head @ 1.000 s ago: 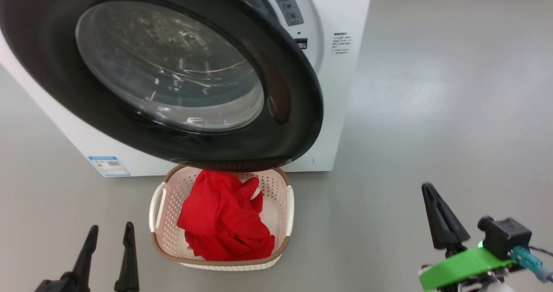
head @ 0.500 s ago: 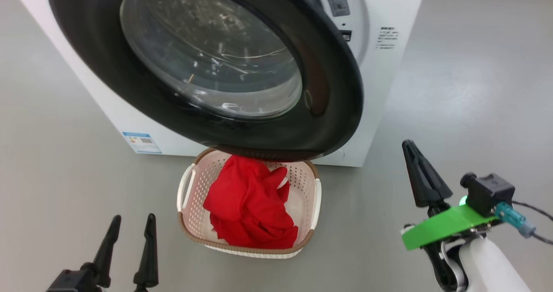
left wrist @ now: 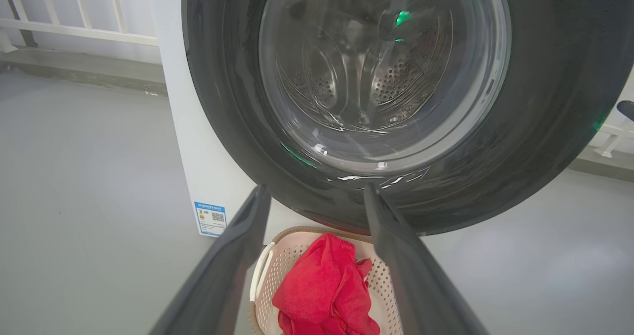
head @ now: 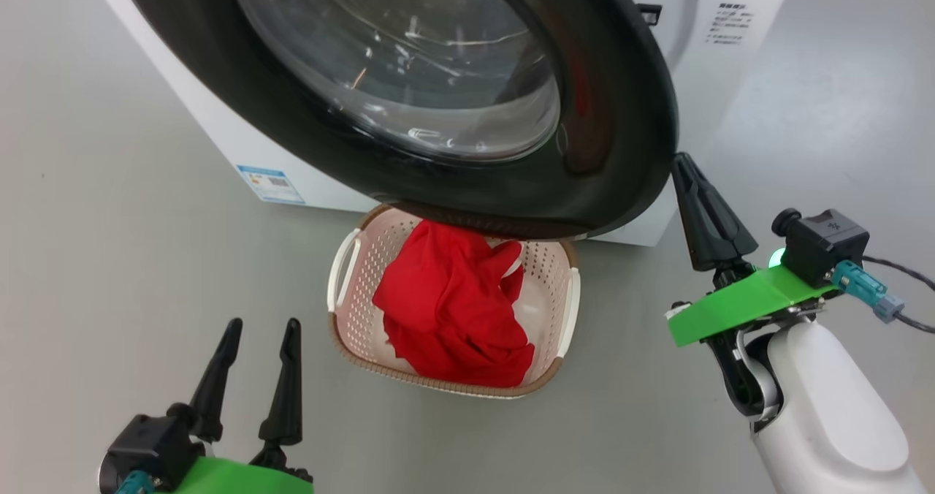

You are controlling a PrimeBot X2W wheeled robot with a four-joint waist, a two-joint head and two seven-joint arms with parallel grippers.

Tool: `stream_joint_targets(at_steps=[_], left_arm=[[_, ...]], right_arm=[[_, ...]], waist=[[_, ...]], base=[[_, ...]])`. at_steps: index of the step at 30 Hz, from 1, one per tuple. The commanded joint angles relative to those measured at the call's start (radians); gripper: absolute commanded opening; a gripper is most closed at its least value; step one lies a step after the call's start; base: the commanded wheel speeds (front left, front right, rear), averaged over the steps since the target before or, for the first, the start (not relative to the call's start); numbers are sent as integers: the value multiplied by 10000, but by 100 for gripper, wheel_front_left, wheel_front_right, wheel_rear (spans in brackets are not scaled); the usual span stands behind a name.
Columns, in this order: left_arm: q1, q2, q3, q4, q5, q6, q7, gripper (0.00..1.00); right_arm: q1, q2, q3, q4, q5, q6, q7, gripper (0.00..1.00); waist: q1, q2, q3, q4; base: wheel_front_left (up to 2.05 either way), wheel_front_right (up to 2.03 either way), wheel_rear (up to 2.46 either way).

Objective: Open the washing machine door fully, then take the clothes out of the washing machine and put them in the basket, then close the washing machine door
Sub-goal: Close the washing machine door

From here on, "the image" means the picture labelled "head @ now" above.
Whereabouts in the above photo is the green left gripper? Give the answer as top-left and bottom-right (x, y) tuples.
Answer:
(175, 318), (315, 494)

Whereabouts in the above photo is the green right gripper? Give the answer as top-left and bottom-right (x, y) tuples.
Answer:
(667, 152), (841, 349)

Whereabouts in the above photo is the black round washer door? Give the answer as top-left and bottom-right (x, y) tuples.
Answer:
(115, 0), (680, 240)

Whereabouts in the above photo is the red cloth garment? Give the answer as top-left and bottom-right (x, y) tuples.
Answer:
(373, 220), (536, 389)

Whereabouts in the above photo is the cream basket brown rim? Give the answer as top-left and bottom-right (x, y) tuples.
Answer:
(327, 203), (581, 400)

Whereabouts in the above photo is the white washing machine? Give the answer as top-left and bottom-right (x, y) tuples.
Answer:
(84, 0), (801, 247)

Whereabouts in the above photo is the black text notice sticker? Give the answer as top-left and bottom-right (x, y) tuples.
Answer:
(705, 1), (747, 46)

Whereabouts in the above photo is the blue energy label sticker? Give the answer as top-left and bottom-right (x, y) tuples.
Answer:
(236, 165), (306, 205)

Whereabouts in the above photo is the black cable with teal plug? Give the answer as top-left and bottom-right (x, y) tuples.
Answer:
(833, 256), (935, 334)

